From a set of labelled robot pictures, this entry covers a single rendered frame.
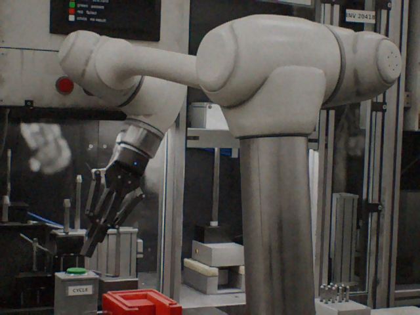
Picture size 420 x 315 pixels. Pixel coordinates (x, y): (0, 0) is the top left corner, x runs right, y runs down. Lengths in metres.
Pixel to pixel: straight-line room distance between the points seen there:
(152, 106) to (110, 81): 0.13
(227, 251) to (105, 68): 0.71
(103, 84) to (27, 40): 0.23
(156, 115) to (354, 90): 0.57
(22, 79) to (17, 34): 0.09
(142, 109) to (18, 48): 0.29
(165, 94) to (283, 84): 0.60
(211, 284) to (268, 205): 0.96
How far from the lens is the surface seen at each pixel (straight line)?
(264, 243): 1.13
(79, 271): 1.70
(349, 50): 1.22
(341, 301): 1.99
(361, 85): 1.23
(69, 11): 1.76
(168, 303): 1.72
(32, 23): 1.76
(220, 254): 2.08
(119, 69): 1.57
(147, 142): 1.67
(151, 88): 1.67
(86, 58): 1.60
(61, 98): 1.77
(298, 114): 1.13
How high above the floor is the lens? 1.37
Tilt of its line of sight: 3 degrees down
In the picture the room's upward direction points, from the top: 2 degrees clockwise
